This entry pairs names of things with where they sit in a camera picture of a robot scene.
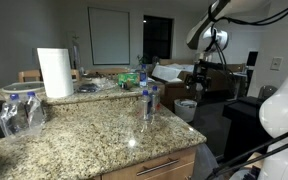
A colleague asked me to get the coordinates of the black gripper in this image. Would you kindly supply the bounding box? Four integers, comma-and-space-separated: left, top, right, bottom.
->
191, 67, 214, 101

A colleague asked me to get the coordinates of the blue label water bottle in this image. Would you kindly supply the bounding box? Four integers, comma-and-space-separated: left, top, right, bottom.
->
140, 89, 153, 122
139, 63, 149, 89

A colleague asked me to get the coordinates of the white waste bin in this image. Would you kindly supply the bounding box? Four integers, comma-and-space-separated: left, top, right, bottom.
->
173, 98, 199, 123

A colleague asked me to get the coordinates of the clear packed water bottle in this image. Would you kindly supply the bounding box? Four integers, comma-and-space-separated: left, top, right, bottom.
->
0, 93, 29, 137
24, 91, 47, 130

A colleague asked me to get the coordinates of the pack of water bottles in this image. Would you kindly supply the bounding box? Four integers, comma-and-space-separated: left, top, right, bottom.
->
0, 91, 47, 140

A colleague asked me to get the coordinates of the white open box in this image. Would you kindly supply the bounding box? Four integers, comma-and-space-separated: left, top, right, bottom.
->
151, 63, 195, 83

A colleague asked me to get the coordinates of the black cabinet stand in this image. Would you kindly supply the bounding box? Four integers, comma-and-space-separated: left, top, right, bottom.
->
221, 95, 272, 162

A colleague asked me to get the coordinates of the black monitor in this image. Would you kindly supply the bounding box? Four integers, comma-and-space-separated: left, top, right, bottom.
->
245, 50, 259, 67

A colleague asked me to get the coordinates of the green potted plant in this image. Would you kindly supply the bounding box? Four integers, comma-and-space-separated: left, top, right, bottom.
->
136, 53, 152, 66

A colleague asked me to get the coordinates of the dark window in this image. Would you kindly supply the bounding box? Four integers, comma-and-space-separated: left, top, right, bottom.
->
142, 14, 174, 61

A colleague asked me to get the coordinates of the clear plastic bag blue print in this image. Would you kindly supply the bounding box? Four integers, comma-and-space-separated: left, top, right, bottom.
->
191, 143, 219, 180

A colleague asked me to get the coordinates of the green box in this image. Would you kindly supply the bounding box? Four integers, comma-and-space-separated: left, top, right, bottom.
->
117, 72, 140, 86

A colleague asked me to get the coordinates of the wooden cabinet drawer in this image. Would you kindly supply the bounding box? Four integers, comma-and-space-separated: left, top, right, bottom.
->
99, 147, 197, 180

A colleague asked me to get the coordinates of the white projection screen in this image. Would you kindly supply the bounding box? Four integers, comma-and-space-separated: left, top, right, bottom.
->
87, 6, 131, 66

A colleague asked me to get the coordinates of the small black item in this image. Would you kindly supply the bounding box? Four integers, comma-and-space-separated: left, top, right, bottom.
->
76, 82, 100, 94

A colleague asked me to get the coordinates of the wooden chair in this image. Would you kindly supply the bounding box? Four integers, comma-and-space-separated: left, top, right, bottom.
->
70, 68, 81, 82
17, 68, 42, 84

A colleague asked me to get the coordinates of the white paper towel roll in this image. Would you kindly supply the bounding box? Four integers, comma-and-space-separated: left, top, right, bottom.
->
36, 47, 75, 99

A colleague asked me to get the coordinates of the covered white bowl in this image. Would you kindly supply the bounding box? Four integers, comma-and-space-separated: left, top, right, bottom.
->
0, 81, 46, 95

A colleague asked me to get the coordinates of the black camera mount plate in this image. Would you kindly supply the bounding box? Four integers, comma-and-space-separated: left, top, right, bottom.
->
193, 59, 227, 72

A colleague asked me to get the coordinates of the white wall switch plate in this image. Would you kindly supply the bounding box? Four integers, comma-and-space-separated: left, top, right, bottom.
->
270, 56, 284, 72

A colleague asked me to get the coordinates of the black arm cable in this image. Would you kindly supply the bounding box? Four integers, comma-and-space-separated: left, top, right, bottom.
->
206, 0, 288, 180

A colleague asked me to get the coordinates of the silver drawer handle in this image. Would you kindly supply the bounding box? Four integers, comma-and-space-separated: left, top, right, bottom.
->
135, 158, 181, 177

